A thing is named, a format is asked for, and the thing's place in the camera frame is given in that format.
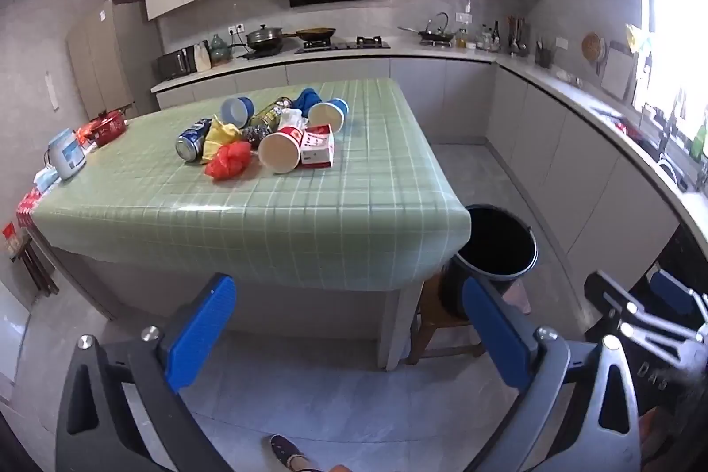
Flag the person's right hand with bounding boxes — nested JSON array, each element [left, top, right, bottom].
[[640, 408, 673, 457]]

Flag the black plastic bucket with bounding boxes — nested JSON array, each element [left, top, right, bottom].
[[441, 205, 539, 321]]

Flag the metal sink faucet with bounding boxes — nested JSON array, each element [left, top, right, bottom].
[[655, 100, 688, 159]]

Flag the blue cloth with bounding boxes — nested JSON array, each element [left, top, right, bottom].
[[291, 88, 323, 115]]

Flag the green ceramic vase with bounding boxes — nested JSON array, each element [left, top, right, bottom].
[[209, 34, 232, 66]]

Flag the black microwave oven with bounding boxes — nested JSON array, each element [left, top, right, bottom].
[[156, 47, 198, 81]]

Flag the green bottle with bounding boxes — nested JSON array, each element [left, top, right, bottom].
[[690, 115, 708, 161]]

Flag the white cutting board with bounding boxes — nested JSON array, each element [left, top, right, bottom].
[[600, 47, 637, 101]]

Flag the tall beige cabinet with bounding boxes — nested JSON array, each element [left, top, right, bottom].
[[67, 0, 164, 122]]

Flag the yellow hanging cloth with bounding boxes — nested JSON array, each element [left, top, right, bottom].
[[625, 24, 651, 54]]

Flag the red basket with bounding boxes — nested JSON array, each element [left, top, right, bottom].
[[90, 110, 128, 146]]

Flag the red white cardboard box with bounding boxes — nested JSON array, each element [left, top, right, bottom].
[[299, 123, 336, 169]]

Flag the row of condiment bottles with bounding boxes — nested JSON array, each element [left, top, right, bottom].
[[457, 21, 502, 51]]

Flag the dark wooden stool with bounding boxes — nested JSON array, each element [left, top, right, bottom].
[[11, 233, 60, 297]]

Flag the black gas stove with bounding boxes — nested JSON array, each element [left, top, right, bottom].
[[295, 36, 391, 55]]

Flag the yellow towel cloth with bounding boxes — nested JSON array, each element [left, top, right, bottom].
[[200, 115, 245, 164]]

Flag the white crumpled paper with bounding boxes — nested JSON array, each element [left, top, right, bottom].
[[278, 108, 307, 133]]

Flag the blue white paper cup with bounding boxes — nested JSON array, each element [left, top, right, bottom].
[[308, 97, 350, 133]]

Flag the blue plastic cup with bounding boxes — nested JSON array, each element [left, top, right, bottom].
[[220, 96, 256, 129]]

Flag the steel wool scrubber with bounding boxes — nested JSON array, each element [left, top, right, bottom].
[[242, 125, 270, 151]]

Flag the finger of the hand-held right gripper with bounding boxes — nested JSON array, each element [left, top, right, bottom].
[[649, 269, 708, 330], [584, 271, 693, 350]]

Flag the black yellow spray can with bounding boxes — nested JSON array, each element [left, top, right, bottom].
[[248, 96, 293, 130]]

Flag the black frying pan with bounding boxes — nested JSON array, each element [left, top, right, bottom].
[[397, 12, 458, 46]]

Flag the dark slip-on shoe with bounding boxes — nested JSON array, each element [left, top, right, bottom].
[[269, 434, 308, 471]]

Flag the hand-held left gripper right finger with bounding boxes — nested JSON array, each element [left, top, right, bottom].
[[462, 276, 645, 472]]

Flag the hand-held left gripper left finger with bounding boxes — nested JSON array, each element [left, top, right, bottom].
[[55, 273, 239, 472]]

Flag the red white paper cup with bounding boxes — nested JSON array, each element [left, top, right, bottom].
[[258, 127, 303, 174]]

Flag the kitchen window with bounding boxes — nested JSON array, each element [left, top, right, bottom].
[[631, 0, 708, 130]]

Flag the blue soda can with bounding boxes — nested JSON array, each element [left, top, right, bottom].
[[175, 118, 214, 164]]

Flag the round bamboo trivet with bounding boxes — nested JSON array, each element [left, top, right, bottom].
[[581, 32, 608, 64]]

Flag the dark wok pan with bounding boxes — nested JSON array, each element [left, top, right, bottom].
[[285, 26, 337, 43]]

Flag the red packets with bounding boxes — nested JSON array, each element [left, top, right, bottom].
[[15, 189, 46, 230]]

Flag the green checked tablecloth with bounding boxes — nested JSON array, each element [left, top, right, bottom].
[[30, 78, 472, 292]]

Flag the pot with glass lid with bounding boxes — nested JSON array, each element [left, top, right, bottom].
[[245, 24, 285, 54]]

